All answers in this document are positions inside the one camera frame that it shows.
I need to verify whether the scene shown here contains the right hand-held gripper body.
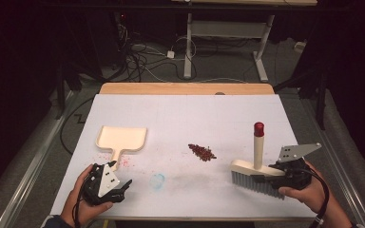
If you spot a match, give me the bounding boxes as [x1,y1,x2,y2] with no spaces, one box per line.
[269,142,322,190]

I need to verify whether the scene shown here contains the cream dustpan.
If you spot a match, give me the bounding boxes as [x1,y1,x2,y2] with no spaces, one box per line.
[95,125,148,172]

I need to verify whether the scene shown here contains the person's left hand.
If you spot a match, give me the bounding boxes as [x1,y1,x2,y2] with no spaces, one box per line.
[60,164,114,227]

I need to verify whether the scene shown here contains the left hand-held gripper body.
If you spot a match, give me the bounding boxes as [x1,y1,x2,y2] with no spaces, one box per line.
[82,162,125,206]

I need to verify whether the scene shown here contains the pile of red beans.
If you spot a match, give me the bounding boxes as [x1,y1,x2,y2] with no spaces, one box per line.
[183,142,219,162]

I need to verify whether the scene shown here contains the person's right hand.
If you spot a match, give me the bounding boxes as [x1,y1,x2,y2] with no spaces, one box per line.
[279,161,331,214]

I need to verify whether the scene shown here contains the metal floor rail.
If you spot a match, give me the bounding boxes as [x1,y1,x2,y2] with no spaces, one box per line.
[300,98,365,228]
[0,90,79,228]

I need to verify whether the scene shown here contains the cream brush with red tip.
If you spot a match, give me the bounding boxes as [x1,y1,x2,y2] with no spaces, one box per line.
[230,122,287,200]

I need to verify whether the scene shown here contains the tangle of floor cables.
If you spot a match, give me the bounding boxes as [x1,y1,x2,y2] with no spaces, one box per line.
[115,22,199,84]

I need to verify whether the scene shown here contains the white power strip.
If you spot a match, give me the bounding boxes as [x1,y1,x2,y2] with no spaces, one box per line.
[294,40,307,53]

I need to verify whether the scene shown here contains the wooden table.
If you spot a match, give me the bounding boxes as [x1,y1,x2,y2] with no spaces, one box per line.
[49,82,317,222]

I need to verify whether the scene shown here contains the hand-held gripper cable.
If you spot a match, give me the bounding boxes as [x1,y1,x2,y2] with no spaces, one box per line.
[71,177,88,228]
[298,167,331,228]

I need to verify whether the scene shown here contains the white board sheet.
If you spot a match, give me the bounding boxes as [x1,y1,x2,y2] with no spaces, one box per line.
[49,93,317,220]

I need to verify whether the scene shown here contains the right hand-held gripper cable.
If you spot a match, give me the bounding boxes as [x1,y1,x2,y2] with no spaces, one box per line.
[298,167,331,228]

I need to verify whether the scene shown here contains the left hand-held gripper cable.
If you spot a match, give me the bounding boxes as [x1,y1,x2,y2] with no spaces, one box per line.
[71,177,88,228]

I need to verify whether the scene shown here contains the black metal stand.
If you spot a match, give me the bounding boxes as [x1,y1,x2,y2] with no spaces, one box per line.
[54,56,84,121]
[274,61,328,131]

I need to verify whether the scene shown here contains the white table frame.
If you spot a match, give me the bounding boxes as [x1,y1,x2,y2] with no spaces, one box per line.
[170,0,318,84]

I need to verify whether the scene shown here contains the black floor cable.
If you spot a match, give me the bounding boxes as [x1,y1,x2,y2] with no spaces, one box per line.
[59,96,95,156]

